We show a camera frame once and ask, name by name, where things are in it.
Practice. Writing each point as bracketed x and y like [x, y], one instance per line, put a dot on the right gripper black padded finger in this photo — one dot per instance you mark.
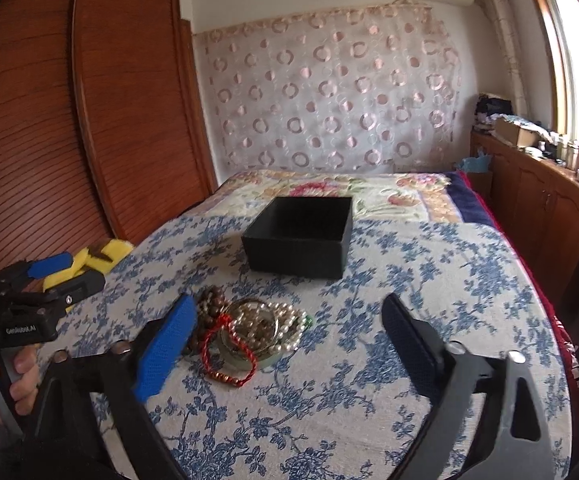
[419, 347]

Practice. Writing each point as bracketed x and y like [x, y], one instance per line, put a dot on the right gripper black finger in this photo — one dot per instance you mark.
[78, 288]

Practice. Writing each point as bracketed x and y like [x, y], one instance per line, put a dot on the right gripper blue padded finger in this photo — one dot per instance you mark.
[163, 342]
[44, 267]

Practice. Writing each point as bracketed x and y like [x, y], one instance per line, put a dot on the pale green jade bangle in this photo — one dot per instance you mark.
[292, 327]

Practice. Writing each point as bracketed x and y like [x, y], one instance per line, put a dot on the black square jewelry box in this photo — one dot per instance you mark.
[303, 236]

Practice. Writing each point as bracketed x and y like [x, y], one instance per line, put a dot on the yellow black cloth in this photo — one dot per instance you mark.
[102, 257]

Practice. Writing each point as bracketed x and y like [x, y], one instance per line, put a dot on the blue floral bed cover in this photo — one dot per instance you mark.
[340, 406]

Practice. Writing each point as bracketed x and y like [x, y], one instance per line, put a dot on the brown louvered wooden wardrobe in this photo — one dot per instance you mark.
[101, 123]

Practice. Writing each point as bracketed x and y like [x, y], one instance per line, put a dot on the navy red blanket edge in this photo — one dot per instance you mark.
[508, 302]

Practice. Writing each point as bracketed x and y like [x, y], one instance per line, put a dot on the wooden side cabinet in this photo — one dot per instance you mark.
[536, 204]

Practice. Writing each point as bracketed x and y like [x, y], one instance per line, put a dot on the blue plastic bag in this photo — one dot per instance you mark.
[478, 164]

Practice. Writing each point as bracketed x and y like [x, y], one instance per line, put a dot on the cardboard box on cabinet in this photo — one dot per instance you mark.
[515, 133]

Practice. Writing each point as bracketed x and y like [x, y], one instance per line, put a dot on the pink circle sheer curtain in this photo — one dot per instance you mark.
[345, 90]

